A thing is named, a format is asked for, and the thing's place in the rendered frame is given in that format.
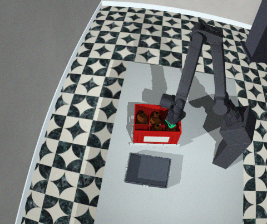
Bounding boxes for red crate with dividers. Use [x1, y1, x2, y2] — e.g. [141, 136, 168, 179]
[133, 104, 181, 144]

